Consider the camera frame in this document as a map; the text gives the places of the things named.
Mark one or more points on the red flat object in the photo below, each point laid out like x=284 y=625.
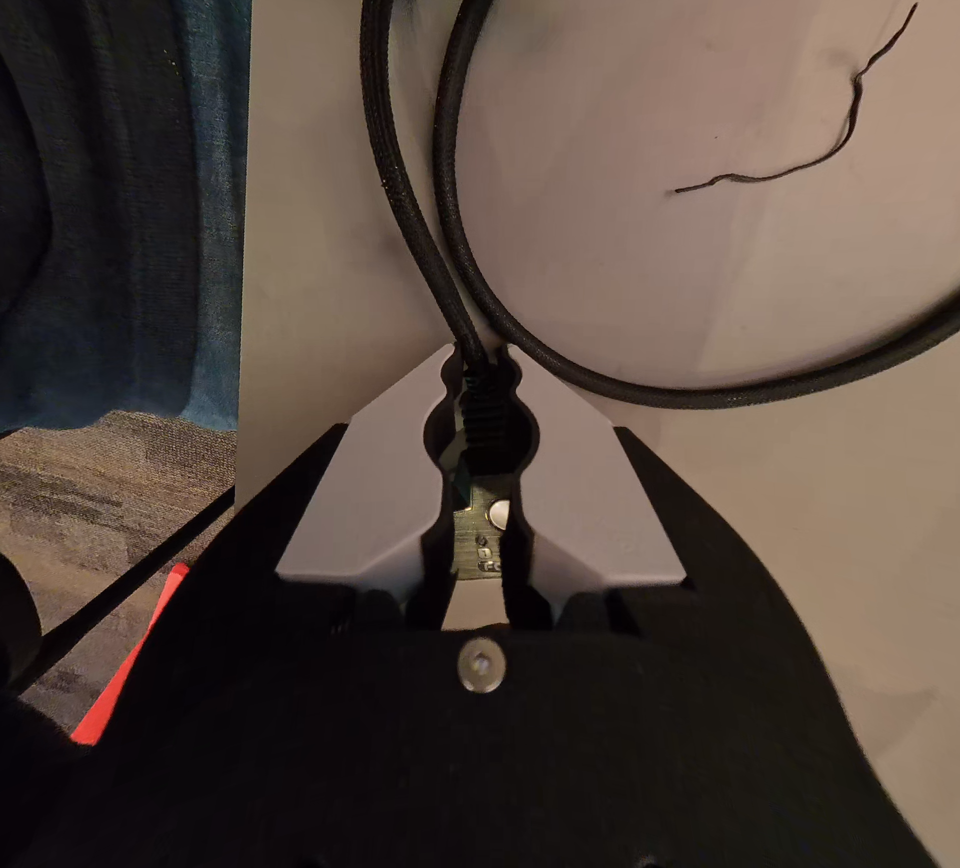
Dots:
x=127 y=658

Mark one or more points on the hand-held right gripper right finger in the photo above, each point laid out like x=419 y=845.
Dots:
x=600 y=501

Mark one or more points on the loose black thread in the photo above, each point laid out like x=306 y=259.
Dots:
x=853 y=111

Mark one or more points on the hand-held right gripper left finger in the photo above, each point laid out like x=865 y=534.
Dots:
x=360 y=501

